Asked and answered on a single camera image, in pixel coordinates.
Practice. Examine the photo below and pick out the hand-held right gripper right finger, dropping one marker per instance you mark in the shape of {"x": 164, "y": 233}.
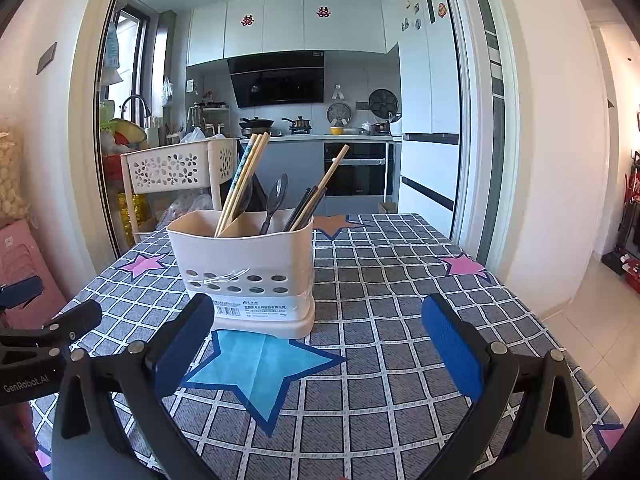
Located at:
{"x": 452, "y": 347}

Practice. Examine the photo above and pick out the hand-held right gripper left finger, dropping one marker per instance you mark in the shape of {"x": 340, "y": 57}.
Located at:
{"x": 185, "y": 345}

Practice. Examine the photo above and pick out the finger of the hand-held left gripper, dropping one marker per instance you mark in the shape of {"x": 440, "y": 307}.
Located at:
{"x": 20, "y": 292}
{"x": 75, "y": 322}

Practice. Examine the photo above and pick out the white plastic utensil holder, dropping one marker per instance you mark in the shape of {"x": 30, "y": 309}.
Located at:
{"x": 240, "y": 255}

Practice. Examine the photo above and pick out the black plastic spoon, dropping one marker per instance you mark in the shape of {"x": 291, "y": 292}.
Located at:
{"x": 277, "y": 192}
{"x": 249, "y": 199}

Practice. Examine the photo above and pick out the black chopstick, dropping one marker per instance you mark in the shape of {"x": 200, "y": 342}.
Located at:
{"x": 300, "y": 210}
{"x": 315, "y": 202}

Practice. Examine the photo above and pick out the blue patterned chopstick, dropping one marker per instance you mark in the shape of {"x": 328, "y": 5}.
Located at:
{"x": 245, "y": 170}

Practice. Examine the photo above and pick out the bamboo chopstick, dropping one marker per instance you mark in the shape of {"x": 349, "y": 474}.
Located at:
{"x": 332, "y": 170}
{"x": 264, "y": 147}
{"x": 257, "y": 155}

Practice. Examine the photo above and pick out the grey checked star tablecloth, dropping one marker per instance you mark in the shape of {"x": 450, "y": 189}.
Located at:
{"x": 380, "y": 285}

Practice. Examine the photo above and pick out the bag of pale round balls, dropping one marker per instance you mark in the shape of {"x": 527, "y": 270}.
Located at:
{"x": 10, "y": 175}

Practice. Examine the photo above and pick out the gold foil package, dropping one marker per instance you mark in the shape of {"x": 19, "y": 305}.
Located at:
{"x": 132, "y": 217}

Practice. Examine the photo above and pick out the clear plastic bag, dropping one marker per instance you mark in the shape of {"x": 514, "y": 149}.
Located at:
{"x": 185, "y": 210}

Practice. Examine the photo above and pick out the cardboard box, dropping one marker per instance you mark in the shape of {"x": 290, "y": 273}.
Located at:
{"x": 388, "y": 207}

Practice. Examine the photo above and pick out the cream plastic storage cart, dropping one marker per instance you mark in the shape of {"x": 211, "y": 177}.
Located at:
{"x": 165, "y": 165}

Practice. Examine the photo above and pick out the yellow plastic basin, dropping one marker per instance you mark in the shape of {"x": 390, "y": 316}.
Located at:
{"x": 127, "y": 130}

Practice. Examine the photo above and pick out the black built-in oven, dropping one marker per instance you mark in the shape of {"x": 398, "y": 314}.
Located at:
{"x": 357, "y": 175}

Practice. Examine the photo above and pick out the white plastic bag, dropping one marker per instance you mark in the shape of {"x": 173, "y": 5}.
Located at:
{"x": 194, "y": 136}

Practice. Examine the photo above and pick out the coat rack with red clothes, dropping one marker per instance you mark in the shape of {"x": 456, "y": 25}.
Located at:
{"x": 627, "y": 230}

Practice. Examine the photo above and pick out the grey kitchen base cabinet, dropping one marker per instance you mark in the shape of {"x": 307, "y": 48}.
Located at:
{"x": 300, "y": 160}

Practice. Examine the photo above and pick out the kitchen faucet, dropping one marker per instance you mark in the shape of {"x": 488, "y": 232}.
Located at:
{"x": 131, "y": 100}

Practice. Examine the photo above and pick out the black wok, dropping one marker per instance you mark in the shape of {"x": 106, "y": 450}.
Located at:
{"x": 256, "y": 124}

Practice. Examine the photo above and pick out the steel cooking pot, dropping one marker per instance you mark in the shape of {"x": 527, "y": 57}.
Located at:
{"x": 299, "y": 124}

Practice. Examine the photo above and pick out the hanging printed plastic bag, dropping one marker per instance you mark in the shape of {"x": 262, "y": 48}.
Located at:
{"x": 112, "y": 50}

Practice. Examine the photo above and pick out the round steamer rack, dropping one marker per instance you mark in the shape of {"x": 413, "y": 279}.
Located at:
{"x": 340, "y": 112}

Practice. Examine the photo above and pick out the white refrigerator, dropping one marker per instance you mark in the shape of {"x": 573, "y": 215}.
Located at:
{"x": 425, "y": 85}

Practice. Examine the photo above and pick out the black range hood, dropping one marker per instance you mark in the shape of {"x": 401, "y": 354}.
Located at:
{"x": 277, "y": 80}

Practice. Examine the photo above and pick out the red paper-cut decoration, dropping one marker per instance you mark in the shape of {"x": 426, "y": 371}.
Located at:
{"x": 246, "y": 20}
{"x": 323, "y": 12}

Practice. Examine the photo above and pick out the grey wall switch plate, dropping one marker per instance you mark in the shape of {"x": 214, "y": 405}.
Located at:
{"x": 47, "y": 55}

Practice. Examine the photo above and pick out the white wall cabinets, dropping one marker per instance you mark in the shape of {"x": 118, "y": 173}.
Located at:
{"x": 280, "y": 20}

